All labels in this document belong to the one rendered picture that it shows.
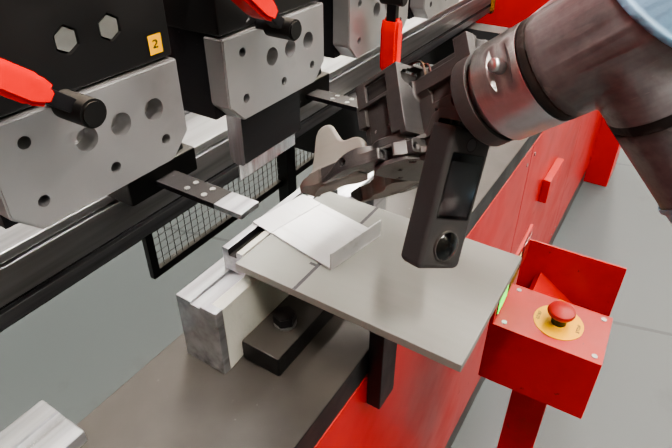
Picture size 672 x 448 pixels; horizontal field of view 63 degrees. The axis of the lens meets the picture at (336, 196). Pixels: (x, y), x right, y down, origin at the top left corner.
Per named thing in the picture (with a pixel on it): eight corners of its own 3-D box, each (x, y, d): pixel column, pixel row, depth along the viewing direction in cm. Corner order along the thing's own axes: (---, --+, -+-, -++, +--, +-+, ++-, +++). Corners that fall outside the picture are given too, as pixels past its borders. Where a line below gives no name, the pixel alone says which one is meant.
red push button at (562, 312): (568, 339, 81) (574, 321, 79) (540, 328, 83) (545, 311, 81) (573, 322, 84) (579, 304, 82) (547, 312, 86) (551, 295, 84)
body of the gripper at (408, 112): (409, 106, 54) (514, 47, 44) (421, 191, 51) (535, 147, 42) (347, 90, 49) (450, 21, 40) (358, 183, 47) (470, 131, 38)
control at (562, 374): (581, 419, 83) (614, 335, 73) (477, 375, 90) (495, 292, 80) (602, 333, 97) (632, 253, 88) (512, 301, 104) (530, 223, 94)
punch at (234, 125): (247, 183, 59) (238, 100, 54) (233, 177, 60) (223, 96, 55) (301, 146, 67) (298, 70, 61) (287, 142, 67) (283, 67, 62)
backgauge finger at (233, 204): (218, 245, 66) (213, 211, 63) (79, 184, 77) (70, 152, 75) (280, 199, 74) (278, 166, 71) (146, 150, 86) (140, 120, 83)
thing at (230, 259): (244, 275, 63) (242, 255, 62) (224, 266, 65) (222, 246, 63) (337, 196, 78) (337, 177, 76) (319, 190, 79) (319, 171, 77)
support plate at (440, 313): (460, 373, 49) (461, 365, 49) (235, 269, 61) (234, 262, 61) (520, 263, 62) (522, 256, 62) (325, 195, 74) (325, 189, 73)
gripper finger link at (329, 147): (299, 145, 56) (374, 115, 51) (304, 201, 54) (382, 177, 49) (277, 138, 53) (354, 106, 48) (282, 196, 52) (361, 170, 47)
